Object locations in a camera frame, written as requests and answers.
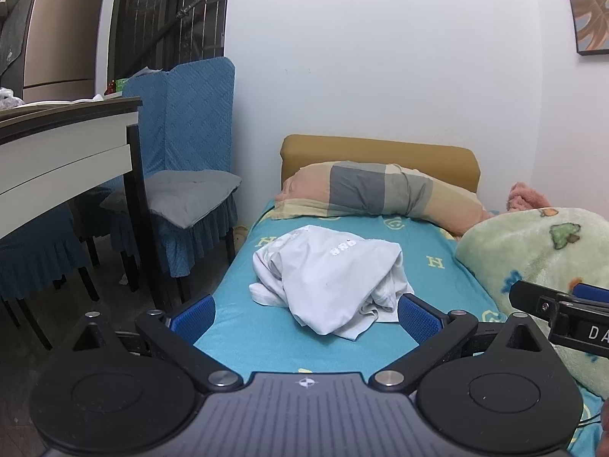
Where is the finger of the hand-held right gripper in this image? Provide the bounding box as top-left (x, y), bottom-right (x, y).
top-left (572, 284), bottom-right (609, 304)
top-left (509, 280), bottom-right (572, 329)

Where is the pink fluffy cloth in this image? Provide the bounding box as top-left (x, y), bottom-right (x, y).
top-left (505, 182), bottom-right (548, 213)

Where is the teal printed bed sheet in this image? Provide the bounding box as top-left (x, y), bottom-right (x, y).
top-left (193, 200), bottom-right (609, 457)

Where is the tan padded headboard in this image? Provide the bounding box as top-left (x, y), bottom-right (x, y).
top-left (280, 134), bottom-right (481, 201)

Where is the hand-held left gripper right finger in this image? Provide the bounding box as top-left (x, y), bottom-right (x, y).
top-left (370, 294), bottom-right (544, 396)

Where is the white plastic bag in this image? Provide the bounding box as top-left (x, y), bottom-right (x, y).
top-left (0, 86), bottom-right (24, 111)

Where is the checked pillow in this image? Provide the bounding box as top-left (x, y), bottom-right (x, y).
top-left (275, 161), bottom-right (491, 238)

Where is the framed leaf wall picture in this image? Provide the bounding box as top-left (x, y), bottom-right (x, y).
top-left (561, 0), bottom-right (609, 56)

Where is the blue covered chair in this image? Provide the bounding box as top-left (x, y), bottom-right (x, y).
top-left (110, 56), bottom-right (241, 298)
top-left (0, 200), bottom-right (102, 349)

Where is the white garment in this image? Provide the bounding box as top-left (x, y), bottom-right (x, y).
top-left (248, 225), bottom-right (415, 342)

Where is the grey cloth cover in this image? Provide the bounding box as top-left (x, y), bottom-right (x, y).
top-left (0, 0), bottom-right (35, 87)

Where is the dark window grille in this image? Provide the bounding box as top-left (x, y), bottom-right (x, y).
top-left (112, 0), bottom-right (232, 78)

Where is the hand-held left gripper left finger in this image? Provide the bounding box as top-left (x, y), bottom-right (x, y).
top-left (71, 294), bottom-right (244, 393)

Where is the grey seat cushion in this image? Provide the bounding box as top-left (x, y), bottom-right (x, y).
top-left (100, 169), bottom-right (242, 229)

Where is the white table with dark legs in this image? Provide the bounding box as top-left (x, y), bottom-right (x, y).
top-left (0, 96), bottom-right (165, 312)

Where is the green fleece printed blanket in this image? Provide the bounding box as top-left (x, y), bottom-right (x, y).
top-left (454, 207), bottom-right (609, 398)

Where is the tan refrigerator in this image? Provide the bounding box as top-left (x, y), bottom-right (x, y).
top-left (23, 0), bottom-right (106, 104)

